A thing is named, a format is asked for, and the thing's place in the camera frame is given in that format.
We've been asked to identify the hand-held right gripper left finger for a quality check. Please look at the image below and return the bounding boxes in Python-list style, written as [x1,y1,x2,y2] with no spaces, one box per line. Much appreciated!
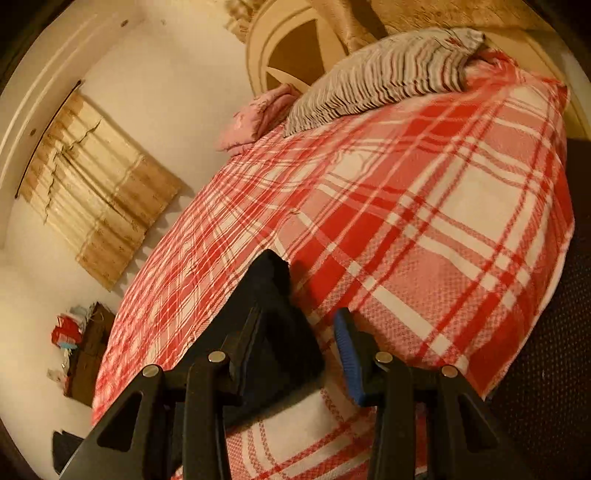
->
[58,307,265,480]

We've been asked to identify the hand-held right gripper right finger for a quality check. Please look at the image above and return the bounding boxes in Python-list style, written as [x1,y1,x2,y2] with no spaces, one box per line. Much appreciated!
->
[334,308,541,480]

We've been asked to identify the black pants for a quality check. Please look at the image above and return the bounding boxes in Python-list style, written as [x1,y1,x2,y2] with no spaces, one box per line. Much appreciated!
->
[222,249,326,432]

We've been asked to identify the brown wooden desk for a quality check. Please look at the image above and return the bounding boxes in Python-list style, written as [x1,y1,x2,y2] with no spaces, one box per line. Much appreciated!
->
[62,302,116,408]

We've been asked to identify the bed with red plaid sheet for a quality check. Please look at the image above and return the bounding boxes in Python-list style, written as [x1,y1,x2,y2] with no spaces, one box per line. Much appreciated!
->
[90,51,575,480]

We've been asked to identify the red gift bag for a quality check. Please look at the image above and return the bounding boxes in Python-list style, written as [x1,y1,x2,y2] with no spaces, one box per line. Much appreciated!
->
[52,314,82,348]

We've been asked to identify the beige window curtain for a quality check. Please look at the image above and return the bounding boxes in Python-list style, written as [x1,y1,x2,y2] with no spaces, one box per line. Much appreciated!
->
[21,90,183,291]

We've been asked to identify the folded pink blanket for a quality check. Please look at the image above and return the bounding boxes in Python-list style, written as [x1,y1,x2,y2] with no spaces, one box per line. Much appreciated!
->
[216,83,301,158]

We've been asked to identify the striped pillow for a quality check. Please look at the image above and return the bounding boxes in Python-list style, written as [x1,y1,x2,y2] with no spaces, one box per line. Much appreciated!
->
[283,28,485,138]

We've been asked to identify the dark curtain rod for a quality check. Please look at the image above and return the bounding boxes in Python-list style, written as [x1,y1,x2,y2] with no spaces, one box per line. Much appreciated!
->
[14,80,84,199]

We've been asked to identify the cream and brown headboard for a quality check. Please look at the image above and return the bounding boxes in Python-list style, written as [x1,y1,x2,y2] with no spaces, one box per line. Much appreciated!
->
[244,0,585,139]

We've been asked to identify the long beige floral curtain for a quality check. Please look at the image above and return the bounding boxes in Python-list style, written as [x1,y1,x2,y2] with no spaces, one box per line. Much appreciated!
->
[224,0,536,52]

